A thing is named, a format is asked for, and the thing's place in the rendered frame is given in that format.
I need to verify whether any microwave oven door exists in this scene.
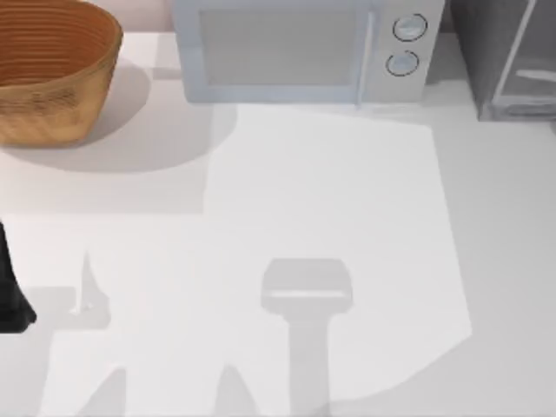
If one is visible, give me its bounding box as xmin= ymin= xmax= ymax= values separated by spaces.
xmin=168 ymin=0 xmax=375 ymax=104

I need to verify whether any pale microwave oven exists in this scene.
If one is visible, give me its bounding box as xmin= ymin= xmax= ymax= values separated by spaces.
xmin=168 ymin=0 xmax=447 ymax=106

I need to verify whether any round microwave knob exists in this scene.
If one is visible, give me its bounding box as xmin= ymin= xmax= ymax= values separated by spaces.
xmin=385 ymin=49 xmax=421 ymax=78
xmin=392 ymin=12 xmax=429 ymax=43

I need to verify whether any brown woven basket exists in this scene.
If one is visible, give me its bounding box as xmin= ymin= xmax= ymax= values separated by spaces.
xmin=0 ymin=0 xmax=124 ymax=148

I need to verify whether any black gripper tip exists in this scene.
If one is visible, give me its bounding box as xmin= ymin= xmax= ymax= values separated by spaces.
xmin=0 ymin=221 xmax=37 ymax=335

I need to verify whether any microwave door handle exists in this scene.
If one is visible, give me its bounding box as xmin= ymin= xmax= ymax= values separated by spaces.
xmin=356 ymin=10 xmax=376 ymax=110

